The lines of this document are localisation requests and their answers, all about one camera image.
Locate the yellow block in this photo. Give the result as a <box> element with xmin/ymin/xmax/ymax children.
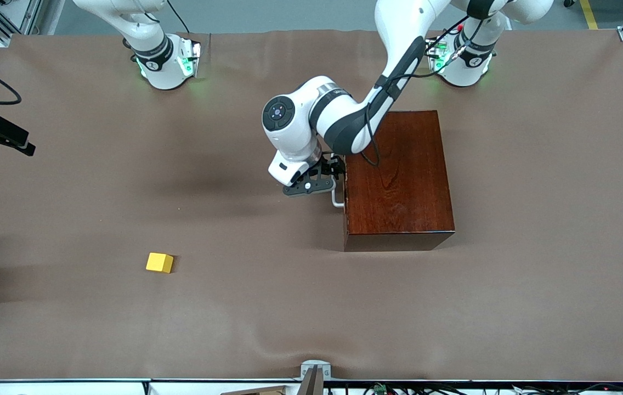
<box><xmin>146</xmin><ymin>252</ymin><xmax>174</xmax><ymax>274</ymax></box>

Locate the dark brown wooden cabinet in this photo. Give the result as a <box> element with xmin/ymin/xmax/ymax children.
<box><xmin>343</xmin><ymin>110</ymin><xmax>456</xmax><ymax>252</ymax></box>

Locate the brown table cloth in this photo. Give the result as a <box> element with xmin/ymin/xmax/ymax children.
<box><xmin>0</xmin><ymin>29</ymin><xmax>623</xmax><ymax>382</ymax></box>

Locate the brown cardboard piece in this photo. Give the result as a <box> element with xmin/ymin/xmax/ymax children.
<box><xmin>219</xmin><ymin>385</ymin><xmax>290</xmax><ymax>395</ymax></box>

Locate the aluminium frame with struts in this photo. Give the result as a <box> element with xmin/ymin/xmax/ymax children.
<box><xmin>0</xmin><ymin>0</ymin><xmax>43</xmax><ymax>47</ymax></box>

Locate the black right base cable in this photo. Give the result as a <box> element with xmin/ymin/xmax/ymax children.
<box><xmin>166</xmin><ymin>0</ymin><xmax>190</xmax><ymax>33</ymax></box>

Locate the grey metal bracket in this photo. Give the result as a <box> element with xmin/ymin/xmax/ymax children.
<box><xmin>296</xmin><ymin>360</ymin><xmax>332</xmax><ymax>395</ymax></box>

